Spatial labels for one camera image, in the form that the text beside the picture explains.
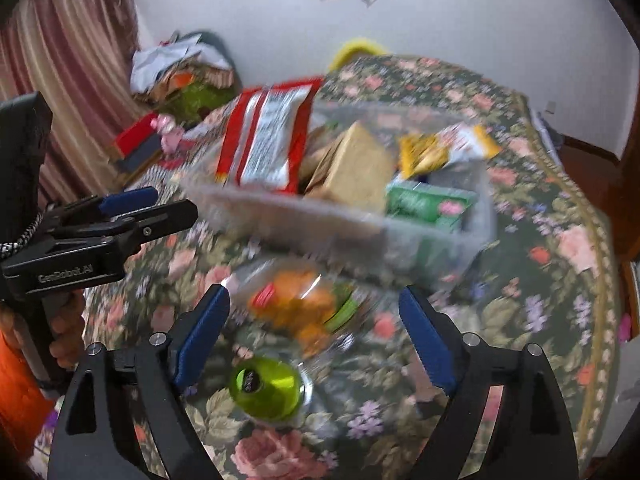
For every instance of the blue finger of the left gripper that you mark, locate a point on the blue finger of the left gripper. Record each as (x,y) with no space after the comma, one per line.
(144,225)
(124,202)

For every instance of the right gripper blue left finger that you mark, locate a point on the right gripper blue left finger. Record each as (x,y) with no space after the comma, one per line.
(95,436)

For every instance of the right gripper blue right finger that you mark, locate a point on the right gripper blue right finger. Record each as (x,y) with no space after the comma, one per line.
(532,437)

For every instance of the red white snack bag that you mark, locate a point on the red white snack bag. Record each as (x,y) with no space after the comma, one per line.
(266,135)

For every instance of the packaged sliced bread loaf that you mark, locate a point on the packaged sliced bread loaf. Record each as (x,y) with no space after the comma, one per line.
(353,171)

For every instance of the green small snack packet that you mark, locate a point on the green small snack packet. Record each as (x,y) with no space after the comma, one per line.
(443,208)

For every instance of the yellow white snack packet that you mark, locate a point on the yellow white snack packet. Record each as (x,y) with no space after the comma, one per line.
(423,153)

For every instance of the left hand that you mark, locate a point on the left hand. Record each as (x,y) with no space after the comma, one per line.
(68,327)

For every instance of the red box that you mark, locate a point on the red box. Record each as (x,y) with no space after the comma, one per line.
(137,146)

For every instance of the pink plush toy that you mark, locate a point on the pink plush toy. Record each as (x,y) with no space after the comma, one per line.
(170,132)

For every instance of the pile of clothes and bags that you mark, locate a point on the pile of clothes and bags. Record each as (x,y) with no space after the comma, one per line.
(187,76)

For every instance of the striped red gold curtain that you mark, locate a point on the striped red gold curtain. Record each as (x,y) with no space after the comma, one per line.
(77,54)

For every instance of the green jelly cup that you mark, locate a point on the green jelly cup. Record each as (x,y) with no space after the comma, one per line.
(266,389)

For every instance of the orange fried snack bag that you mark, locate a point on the orange fried snack bag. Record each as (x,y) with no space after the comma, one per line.
(299,299)

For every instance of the yellow foam tube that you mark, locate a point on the yellow foam tube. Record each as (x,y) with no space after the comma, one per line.
(355,48)

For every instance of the clear plastic storage bin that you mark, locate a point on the clear plastic storage bin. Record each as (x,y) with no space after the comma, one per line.
(353,208)

